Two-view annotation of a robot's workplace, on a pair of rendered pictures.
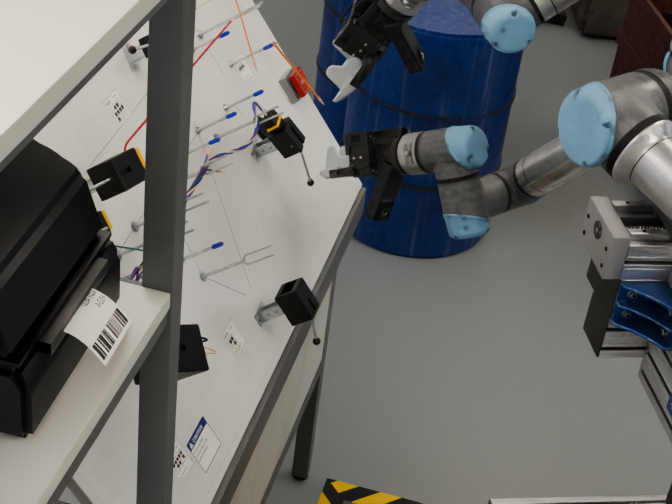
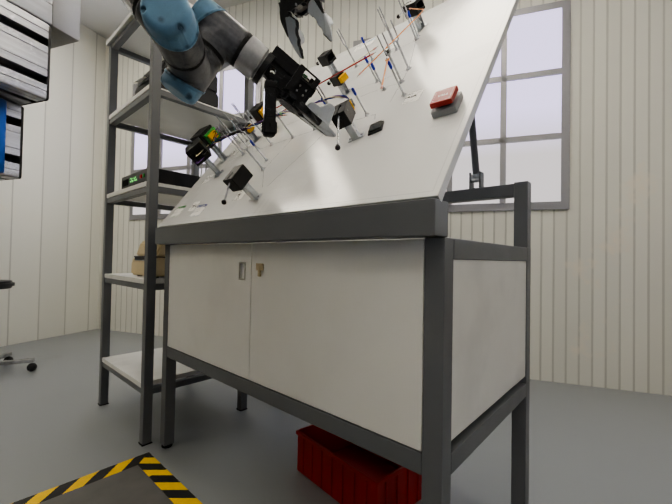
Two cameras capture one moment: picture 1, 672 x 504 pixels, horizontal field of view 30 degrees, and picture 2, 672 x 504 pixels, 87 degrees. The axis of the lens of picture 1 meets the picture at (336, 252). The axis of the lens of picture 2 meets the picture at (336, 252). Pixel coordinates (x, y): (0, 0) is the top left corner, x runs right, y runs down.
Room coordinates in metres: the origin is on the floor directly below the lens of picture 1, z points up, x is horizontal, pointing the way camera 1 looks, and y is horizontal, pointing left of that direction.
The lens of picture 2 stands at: (2.48, -0.65, 0.76)
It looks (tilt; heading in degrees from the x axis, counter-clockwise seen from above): 1 degrees up; 122
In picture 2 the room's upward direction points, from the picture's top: 1 degrees clockwise
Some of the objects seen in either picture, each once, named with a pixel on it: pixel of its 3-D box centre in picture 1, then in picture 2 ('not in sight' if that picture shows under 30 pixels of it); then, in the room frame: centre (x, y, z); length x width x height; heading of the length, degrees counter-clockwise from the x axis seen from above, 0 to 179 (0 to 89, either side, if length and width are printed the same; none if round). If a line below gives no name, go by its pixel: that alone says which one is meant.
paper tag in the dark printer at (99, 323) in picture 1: (96, 325); not in sight; (0.91, 0.21, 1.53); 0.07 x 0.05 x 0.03; 172
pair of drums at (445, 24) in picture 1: (409, 70); not in sight; (3.86, -0.17, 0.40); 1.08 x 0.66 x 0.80; 179
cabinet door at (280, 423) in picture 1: (295, 365); (319, 324); (2.00, 0.05, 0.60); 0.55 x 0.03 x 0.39; 170
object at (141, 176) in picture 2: not in sight; (170, 185); (0.90, 0.38, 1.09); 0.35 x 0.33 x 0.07; 170
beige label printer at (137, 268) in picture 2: not in sight; (174, 255); (0.95, 0.38, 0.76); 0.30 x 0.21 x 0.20; 83
